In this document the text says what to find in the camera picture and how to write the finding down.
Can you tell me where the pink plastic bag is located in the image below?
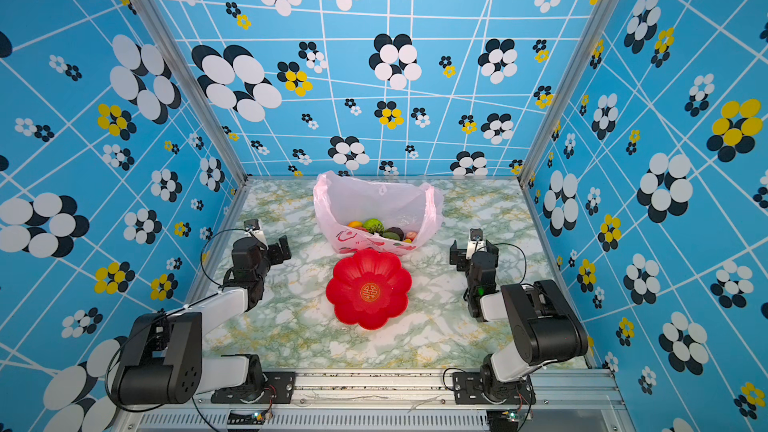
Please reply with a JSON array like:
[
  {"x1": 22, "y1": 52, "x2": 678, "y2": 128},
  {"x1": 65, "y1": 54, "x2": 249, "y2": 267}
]
[{"x1": 313, "y1": 172, "x2": 444, "y2": 256}]

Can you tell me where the green custard apple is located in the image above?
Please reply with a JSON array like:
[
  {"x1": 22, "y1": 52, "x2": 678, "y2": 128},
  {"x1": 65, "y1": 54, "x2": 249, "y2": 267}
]
[{"x1": 363, "y1": 218, "x2": 385, "y2": 234}]

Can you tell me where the red flower-shaped plate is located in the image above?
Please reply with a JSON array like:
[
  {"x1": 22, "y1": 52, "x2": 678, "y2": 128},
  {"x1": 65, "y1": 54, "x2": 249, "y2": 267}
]
[{"x1": 325, "y1": 249, "x2": 412, "y2": 330}]

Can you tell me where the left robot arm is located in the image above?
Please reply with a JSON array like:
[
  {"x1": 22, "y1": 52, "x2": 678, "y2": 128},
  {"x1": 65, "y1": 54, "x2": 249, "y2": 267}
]
[{"x1": 105, "y1": 233, "x2": 292, "y2": 412}]

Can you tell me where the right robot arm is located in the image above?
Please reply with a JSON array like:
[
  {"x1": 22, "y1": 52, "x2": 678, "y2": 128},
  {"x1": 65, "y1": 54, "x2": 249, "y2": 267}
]
[{"x1": 449, "y1": 240, "x2": 588, "y2": 405}]

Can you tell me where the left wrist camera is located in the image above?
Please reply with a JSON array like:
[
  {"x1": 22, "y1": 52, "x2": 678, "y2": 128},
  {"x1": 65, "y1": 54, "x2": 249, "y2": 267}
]
[{"x1": 244, "y1": 219, "x2": 268, "y2": 250}]

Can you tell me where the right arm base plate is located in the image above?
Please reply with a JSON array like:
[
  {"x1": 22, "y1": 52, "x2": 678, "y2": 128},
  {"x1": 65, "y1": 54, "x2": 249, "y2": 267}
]
[{"x1": 448, "y1": 371, "x2": 536, "y2": 407}]

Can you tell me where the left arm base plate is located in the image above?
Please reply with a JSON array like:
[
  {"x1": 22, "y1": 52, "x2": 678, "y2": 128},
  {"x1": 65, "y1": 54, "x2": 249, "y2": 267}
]
[{"x1": 211, "y1": 371, "x2": 297, "y2": 405}]

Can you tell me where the aluminium front rail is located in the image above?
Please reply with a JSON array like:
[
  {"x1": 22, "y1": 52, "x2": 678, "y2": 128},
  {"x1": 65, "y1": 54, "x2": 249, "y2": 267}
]
[{"x1": 113, "y1": 369, "x2": 635, "y2": 431}]

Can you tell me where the left aluminium corner post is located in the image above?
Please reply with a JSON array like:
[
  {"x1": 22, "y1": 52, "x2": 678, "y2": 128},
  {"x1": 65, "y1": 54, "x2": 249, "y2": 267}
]
[{"x1": 131, "y1": 0, "x2": 248, "y2": 187}]

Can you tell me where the aluminium corner post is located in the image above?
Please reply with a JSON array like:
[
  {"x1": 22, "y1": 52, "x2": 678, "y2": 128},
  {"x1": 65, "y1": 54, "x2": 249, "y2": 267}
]
[
  {"x1": 131, "y1": 0, "x2": 248, "y2": 187},
  {"x1": 519, "y1": 0, "x2": 620, "y2": 187}
]

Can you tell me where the right aluminium corner post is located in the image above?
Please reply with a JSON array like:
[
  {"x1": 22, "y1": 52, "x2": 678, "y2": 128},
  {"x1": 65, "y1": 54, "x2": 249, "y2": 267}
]
[{"x1": 519, "y1": 0, "x2": 620, "y2": 187}]

